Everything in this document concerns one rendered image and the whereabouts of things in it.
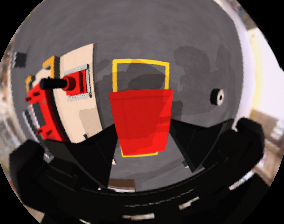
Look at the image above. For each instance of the yellow rectangular outline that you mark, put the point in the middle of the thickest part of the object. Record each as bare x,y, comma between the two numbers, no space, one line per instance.
115,62

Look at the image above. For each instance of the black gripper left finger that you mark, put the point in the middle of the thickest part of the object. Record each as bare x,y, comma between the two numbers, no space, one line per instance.
94,156

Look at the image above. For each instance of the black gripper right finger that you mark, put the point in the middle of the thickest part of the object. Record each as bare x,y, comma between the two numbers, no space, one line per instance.
196,142

